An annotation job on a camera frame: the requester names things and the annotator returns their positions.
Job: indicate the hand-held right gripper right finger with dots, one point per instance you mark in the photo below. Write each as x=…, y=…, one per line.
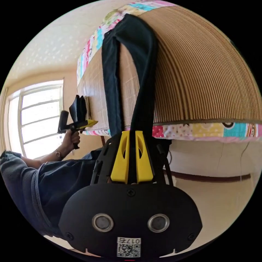
x=145, y=165

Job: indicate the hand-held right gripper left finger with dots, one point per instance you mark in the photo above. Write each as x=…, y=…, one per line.
x=118, y=163

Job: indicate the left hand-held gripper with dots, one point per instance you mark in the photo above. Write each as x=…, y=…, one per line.
x=74, y=128

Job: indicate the black pants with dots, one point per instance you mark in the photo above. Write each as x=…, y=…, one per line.
x=131, y=41

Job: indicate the person's left forearm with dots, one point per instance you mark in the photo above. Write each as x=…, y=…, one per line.
x=41, y=158

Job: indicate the person's left hand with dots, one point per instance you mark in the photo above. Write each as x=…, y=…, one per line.
x=70, y=142

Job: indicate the person's body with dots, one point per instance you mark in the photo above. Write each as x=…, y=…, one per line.
x=51, y=184

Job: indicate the bed with woven mat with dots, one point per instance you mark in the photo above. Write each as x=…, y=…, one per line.
x=204, y=71

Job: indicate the window with white frame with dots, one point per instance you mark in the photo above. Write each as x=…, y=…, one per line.
x=41, y=118

